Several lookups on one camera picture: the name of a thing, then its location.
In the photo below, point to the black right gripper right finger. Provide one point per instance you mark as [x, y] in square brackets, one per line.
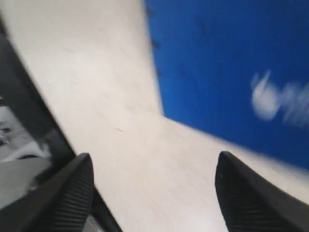
[249, 203]

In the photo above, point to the blue ring binder notebook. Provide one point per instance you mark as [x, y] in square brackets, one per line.
[236, 69]

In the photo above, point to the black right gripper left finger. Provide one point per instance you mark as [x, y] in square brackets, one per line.
[61, 204]

